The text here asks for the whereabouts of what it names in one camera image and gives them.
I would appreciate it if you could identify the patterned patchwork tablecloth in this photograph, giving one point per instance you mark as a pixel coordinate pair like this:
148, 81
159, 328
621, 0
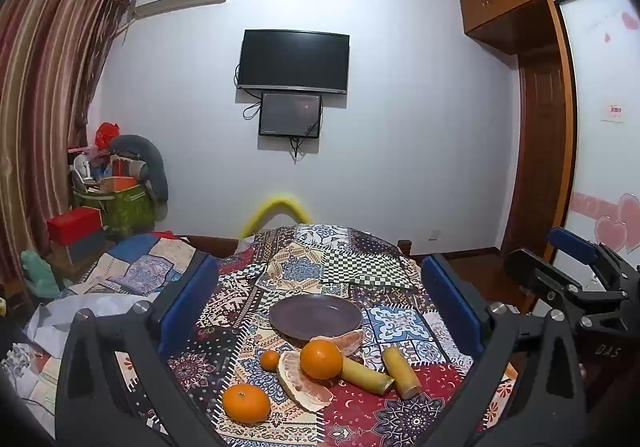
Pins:
350, 257

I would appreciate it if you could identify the peeled pomelo segment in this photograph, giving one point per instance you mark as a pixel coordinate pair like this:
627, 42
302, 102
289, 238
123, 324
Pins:
347, 342
300, 389

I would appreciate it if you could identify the yellow foam tube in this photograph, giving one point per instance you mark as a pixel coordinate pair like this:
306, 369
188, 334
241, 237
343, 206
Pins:
272, 202

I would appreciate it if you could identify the dark purple plate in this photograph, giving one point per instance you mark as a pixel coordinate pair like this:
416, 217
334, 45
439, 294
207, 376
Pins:
315, 317

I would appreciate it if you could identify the blue grey box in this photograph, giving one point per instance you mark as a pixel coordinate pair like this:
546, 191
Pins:
87, 244

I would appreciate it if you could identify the small tangerine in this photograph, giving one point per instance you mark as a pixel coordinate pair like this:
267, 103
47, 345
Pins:
270, 360

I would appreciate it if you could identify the orange box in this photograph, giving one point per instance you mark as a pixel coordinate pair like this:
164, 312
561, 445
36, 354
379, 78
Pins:
120, 183

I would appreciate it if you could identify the yellow sugarcane piece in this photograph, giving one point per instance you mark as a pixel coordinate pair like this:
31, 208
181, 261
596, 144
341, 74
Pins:
365, 373
400, 372

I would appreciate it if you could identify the large black wall television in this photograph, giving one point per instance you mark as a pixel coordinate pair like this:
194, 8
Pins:
292, 59

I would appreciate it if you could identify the wooden chair post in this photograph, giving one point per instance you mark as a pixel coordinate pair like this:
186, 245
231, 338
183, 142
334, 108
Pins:
405, 247

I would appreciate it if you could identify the red box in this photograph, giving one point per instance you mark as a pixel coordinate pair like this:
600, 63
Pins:
75, 224

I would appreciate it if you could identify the white wall socket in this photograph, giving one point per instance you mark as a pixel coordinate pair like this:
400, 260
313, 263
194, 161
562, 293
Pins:
434, 234

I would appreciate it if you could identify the large orange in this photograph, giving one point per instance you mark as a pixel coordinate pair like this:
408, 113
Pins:
321, 359

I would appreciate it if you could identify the medium orange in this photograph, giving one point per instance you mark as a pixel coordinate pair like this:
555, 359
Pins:
246, 403

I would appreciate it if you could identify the white cloth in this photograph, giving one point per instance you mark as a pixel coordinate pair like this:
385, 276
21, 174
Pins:
50, 317

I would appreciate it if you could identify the white heart-print sliding door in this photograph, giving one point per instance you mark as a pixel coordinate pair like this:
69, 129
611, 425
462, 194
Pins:
600, 167

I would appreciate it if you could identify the green storage box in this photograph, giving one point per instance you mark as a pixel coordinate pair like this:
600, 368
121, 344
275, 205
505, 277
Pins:
130, 209

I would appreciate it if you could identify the red plastic bag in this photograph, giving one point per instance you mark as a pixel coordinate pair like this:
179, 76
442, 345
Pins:
107, 134

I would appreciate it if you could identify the small white fan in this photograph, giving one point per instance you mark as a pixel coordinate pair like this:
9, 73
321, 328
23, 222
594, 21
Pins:
82, 169

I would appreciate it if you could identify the red and white paper note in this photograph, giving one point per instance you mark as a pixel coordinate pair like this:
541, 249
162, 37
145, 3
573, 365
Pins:
614, 112

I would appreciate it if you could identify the brown wooden door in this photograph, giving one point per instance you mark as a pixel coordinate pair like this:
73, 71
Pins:
542, 152

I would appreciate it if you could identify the striped brown curtain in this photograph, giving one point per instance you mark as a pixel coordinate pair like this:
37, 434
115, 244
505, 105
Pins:
40, 77

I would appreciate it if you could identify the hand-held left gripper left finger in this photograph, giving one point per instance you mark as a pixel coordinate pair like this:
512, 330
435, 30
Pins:
187, 299

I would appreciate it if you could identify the dark red date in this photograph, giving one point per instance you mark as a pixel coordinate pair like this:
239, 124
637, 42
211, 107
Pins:
353, 358

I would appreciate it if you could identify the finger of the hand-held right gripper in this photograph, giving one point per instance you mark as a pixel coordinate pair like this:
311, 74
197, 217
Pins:
542, 274
572, 243

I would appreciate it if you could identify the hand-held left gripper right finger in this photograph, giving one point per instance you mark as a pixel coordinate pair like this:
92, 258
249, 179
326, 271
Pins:
450, 302

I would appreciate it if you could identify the printed papers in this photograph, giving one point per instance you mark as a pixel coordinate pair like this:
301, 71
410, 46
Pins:
30, 382

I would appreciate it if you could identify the small black wall monitor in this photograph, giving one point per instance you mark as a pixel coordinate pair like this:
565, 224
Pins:
290, 114

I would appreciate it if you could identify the blue patchwork blanket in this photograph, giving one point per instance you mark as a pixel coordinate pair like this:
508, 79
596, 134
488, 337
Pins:
130, 267

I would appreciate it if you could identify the teal cloth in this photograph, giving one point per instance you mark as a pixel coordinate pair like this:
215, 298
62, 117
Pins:
40, 274

